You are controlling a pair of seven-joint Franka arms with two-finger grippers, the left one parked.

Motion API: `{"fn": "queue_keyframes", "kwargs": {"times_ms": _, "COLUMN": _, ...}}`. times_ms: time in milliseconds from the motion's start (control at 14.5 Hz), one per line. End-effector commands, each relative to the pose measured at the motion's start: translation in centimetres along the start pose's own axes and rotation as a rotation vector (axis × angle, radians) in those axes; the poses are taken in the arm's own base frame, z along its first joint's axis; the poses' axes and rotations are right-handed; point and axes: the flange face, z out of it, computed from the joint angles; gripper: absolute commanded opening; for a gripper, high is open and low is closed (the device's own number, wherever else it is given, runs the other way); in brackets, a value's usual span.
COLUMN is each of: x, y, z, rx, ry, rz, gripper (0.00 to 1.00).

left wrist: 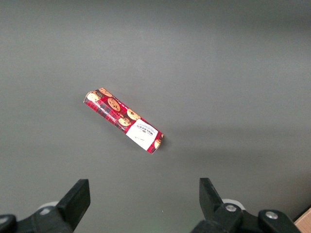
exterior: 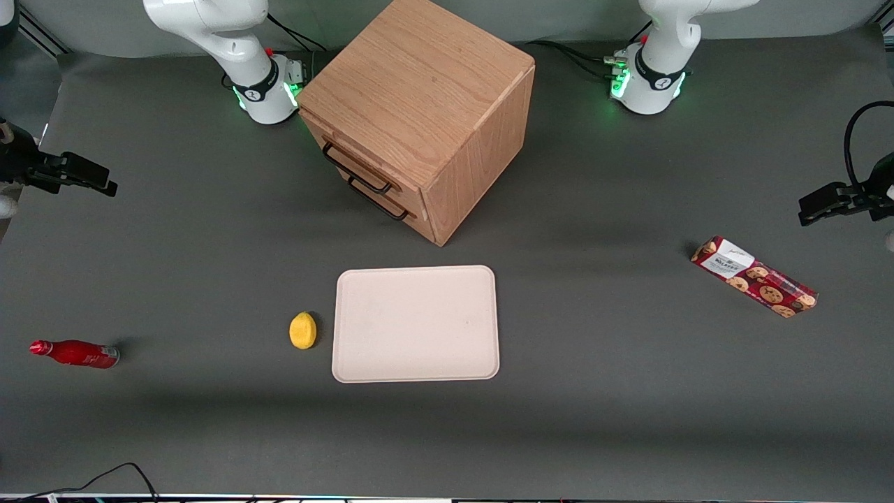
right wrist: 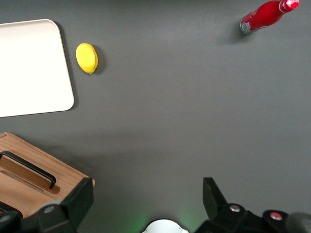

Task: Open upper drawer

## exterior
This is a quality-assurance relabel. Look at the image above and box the black right arm base cable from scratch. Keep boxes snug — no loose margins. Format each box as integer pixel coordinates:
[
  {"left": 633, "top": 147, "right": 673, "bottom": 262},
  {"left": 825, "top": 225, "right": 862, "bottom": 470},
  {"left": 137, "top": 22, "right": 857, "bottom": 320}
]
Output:
[{"left": 265, "top": 13, "right": 327, "bottom": 53}]

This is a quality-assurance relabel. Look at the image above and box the wooden drawer with short handle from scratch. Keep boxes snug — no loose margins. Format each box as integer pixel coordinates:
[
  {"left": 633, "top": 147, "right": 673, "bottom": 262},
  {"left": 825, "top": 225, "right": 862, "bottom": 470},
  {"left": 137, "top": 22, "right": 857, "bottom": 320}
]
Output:
[{"left": 327, "top": 159, "right": 439, "bottom": 243}]

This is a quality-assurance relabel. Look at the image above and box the red bottle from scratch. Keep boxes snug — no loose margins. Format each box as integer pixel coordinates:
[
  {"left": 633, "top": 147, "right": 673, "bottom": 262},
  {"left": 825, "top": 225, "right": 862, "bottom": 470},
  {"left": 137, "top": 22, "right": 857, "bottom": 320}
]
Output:
[{"left": 29, "top": 340, "right": 121, "bottom": 370}]

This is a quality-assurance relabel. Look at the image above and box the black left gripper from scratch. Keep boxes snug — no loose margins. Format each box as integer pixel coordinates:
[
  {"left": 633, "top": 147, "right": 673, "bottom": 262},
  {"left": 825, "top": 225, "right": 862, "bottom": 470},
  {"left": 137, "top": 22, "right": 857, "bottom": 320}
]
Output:
[{"left": 800, "top": 152, "right": 894, "bottom": 226}]

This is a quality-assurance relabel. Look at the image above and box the wooden two-drawer cabinet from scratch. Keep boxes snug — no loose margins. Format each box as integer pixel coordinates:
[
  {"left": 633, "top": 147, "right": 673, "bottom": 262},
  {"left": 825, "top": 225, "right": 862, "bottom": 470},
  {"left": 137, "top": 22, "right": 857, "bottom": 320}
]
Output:
[{"left": 297, "top": 0, "right": 536, "bottom": 247}]

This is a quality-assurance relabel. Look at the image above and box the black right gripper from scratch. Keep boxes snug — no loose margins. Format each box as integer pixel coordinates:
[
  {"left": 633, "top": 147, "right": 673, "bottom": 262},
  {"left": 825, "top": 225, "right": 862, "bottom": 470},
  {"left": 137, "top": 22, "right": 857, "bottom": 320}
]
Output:
[{"left": 0, "top": 119, "right": 118, "bottom": 197}]

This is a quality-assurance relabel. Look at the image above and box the red cookie package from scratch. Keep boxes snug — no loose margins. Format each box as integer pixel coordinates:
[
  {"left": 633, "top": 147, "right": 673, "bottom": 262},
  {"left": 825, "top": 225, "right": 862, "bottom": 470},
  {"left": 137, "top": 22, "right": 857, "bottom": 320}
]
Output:
[{"left": 691, "top": 235, "right": 819, "bottom": 319}]

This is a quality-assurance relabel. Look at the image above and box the short black drawer handle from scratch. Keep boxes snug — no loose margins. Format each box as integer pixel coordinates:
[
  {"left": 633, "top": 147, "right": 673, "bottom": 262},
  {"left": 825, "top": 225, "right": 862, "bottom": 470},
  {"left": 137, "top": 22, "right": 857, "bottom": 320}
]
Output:
[{"left": 347, "top": 176, "right": 410, "bottom": 221}]

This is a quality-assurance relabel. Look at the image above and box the yellow lemon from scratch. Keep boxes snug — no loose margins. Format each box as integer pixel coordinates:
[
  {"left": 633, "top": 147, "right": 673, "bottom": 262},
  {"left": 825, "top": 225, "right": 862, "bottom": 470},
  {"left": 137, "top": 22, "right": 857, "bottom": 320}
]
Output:
[{"left": 289, "top": 312, "right": 318, "bottom": 350}]

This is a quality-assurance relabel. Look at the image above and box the black arm base cable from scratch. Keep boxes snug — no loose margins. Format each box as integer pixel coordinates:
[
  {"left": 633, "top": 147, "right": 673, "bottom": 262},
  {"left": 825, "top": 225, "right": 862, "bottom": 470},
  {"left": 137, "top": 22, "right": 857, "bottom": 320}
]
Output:
[
  {"left": 534, "top": 38, "right": 629, "bottom": 81},
  {"left": 265, "top": 13, "right": 327, "bottom": 53}
]

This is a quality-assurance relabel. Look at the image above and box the dark grey table mat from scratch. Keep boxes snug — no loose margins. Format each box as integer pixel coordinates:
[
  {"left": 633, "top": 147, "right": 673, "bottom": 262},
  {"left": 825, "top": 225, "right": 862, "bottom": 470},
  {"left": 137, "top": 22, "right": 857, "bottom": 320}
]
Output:
[{"left": 0, "top": 28, "right": 894, "bottom": 498}]

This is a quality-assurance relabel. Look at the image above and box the black cable at table edge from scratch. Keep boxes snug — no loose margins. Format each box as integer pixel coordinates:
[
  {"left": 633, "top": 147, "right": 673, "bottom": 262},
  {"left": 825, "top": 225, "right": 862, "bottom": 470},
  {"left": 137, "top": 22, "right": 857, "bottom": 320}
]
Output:
[{"left": 0, "top": 462, "right": 160, "bottom": 501}]

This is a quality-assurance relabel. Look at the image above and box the black left arm base cable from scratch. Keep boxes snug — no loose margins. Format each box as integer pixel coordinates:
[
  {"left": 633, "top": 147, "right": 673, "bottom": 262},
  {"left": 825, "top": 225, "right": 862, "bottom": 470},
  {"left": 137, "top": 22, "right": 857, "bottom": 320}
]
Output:
[{"left": 534, "top": 38, "right": 629, "bottom": 81}]

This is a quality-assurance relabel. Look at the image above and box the wooden drawer with long handle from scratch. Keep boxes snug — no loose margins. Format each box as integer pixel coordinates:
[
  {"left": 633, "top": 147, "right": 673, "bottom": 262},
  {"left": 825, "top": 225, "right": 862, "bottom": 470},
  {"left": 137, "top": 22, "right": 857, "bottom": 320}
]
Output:
[{"left": 301, "top": 112, "right": 424, "bottom": 210}]

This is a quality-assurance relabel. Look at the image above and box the cream rectangular tray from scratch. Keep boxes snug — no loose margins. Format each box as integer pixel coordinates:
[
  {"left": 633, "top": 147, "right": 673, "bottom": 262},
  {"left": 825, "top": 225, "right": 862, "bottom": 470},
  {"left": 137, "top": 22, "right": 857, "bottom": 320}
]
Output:
[{"left": 332, "top": 265, "right": 501, "bottom": 384}]

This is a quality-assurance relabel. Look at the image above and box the long black drawer handle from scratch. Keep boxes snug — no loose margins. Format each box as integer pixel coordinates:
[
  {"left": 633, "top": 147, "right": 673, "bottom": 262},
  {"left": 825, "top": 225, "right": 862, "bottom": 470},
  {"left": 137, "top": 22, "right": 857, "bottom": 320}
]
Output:
[{"left": 322, "top": 142, "right": 394, "bottom": 195}]

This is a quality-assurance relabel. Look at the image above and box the black looped gripper cable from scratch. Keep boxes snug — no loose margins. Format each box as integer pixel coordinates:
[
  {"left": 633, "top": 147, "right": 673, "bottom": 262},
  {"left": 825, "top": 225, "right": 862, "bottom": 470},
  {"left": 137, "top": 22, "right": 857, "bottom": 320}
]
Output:
[{"left": 844, "top": 101, "right": 894, "bottom": 193}]

